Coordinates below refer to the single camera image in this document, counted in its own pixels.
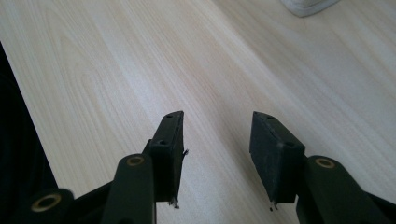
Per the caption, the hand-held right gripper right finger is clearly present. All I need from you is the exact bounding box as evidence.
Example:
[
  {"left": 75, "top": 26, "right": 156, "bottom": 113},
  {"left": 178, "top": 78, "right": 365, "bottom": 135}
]
[{"left": 248, "top": 110, "right": 306, "bottom": 205}]

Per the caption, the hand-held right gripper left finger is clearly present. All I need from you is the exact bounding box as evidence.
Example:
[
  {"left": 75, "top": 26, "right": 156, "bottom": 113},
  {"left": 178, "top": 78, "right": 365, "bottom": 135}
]
[{"left": 143, "top": 110, "right": 190, "bottom": 209}]

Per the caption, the white fabric storage box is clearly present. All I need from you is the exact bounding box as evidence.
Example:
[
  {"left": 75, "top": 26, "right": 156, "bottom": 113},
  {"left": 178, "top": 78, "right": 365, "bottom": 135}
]
[{"left": 279, "top": 0, "right": 343, "bottom": 19}]

